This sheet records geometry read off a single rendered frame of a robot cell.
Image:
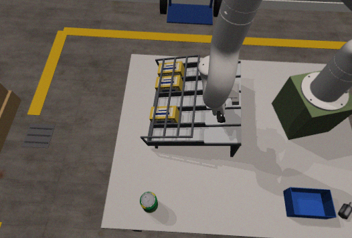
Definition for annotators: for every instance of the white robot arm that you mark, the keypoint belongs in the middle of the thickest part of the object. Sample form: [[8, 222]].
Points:
[[218, 70]]

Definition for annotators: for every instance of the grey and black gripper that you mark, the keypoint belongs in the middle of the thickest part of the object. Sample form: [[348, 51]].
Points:
[[218, 112]]

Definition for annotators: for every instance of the blue open tray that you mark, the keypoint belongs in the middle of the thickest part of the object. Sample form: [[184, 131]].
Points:
[[310, 203]]

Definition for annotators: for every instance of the yellow carton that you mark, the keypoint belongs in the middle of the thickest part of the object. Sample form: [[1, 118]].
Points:
[[166, 82], [168, 68], [173, 115]]

